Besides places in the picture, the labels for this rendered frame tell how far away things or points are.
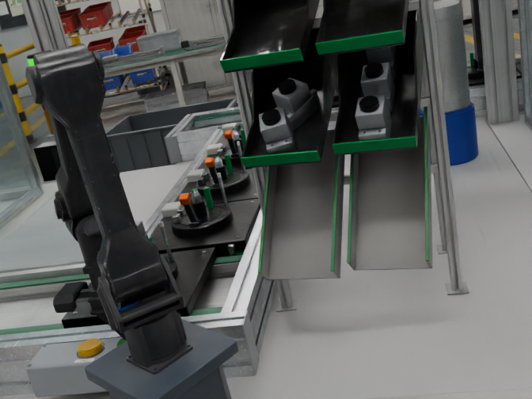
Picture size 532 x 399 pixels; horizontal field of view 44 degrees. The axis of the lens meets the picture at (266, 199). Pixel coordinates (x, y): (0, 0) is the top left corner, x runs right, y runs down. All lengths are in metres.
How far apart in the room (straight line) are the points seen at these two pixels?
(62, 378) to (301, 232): 0.46
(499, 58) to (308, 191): 1.17
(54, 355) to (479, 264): 0.81
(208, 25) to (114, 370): 7.72
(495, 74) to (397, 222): 1.17
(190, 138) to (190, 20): 6.10
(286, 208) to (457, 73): 0.84
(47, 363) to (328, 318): 0.50
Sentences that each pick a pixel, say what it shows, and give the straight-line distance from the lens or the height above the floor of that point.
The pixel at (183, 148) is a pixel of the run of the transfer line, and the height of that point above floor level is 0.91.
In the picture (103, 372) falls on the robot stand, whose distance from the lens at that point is 0.89.
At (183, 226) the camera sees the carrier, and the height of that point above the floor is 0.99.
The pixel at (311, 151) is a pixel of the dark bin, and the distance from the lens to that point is 1.05.
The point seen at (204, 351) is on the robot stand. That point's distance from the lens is 0.86.
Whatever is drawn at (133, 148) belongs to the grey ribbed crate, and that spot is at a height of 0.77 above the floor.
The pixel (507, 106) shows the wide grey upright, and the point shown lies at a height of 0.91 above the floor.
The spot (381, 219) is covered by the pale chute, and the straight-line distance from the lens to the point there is 1.15.
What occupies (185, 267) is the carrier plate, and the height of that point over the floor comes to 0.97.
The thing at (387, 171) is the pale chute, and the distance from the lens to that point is 1.18.
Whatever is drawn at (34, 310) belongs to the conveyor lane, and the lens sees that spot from 1.48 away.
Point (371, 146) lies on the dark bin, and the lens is 1.06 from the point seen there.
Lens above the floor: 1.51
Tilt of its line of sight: 20 degrees down
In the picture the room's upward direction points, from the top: 12 degrees counter-clockwise
